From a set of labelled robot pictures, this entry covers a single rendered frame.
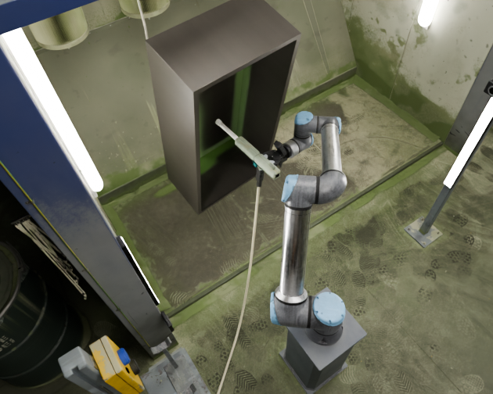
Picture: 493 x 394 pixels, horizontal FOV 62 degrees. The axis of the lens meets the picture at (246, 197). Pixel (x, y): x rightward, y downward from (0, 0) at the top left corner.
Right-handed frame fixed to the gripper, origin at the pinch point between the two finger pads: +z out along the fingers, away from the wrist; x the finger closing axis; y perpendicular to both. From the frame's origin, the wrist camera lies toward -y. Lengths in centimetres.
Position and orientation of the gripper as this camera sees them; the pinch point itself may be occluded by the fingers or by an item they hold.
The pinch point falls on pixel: (259, 165)
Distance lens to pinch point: 210.0
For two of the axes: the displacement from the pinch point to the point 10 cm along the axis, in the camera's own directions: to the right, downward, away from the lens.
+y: -0.7, 6.1, 7.9
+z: -7.5, 4.9, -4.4
